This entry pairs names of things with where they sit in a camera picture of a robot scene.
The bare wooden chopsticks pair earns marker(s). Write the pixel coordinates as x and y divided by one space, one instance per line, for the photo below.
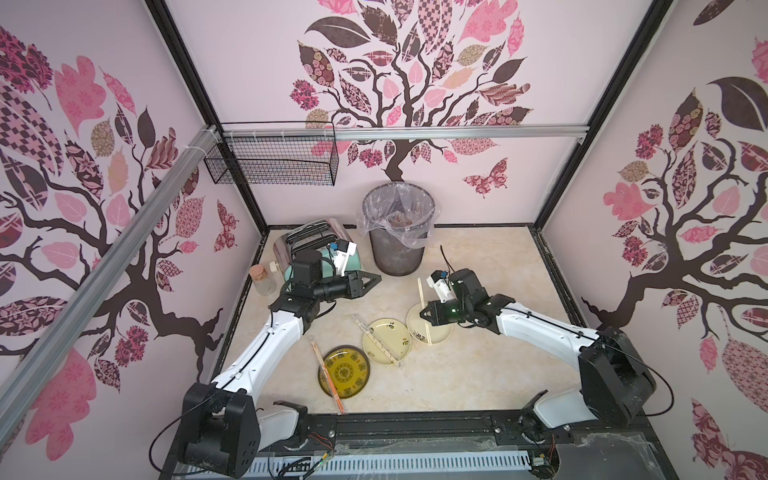
423 305

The aluminium frame bar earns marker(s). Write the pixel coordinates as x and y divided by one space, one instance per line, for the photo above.
26 382
412 133

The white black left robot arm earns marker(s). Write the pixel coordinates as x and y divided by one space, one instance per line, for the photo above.
221 430

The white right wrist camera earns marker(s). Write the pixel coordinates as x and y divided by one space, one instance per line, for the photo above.
438 281

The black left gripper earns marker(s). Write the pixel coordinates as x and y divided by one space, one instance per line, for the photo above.
355 279

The cream plate middle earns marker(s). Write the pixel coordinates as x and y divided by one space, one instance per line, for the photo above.
394 334

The cream plate right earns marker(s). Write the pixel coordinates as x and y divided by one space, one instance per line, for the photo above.
416 328

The wrapped chopsticks on middle plate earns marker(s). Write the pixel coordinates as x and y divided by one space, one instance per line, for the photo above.
369 332

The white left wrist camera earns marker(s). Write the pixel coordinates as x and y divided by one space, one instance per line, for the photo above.
344 256

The yellow black patterned plate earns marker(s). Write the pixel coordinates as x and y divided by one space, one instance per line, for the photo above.
349 369

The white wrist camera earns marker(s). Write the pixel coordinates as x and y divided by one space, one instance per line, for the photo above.
438 281
344 256

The red wrapped chopsticks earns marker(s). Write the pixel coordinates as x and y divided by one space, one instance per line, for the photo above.
326 373

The mint green toaster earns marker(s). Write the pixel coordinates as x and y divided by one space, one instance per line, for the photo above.
316 235

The aluminium frame bar rear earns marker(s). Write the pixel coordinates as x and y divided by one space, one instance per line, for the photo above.
412 133

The cream plate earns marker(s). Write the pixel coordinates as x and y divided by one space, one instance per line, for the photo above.
394 334
416 328

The black mesh trash bin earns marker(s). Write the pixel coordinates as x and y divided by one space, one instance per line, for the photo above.
391 257

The clear plastic bin liner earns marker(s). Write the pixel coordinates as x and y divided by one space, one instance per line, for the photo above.
405 211

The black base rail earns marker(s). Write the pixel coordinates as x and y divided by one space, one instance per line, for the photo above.
587 450

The white slotted cable duct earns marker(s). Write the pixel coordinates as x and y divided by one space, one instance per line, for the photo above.
387 465

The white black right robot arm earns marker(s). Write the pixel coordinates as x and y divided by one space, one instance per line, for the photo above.
615 383

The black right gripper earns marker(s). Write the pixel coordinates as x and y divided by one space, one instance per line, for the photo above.
437 310

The aluminium frame bar left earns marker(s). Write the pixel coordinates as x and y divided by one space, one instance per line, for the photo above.
26 382

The black wire wall basket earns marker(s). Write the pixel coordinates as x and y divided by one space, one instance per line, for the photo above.
301 153

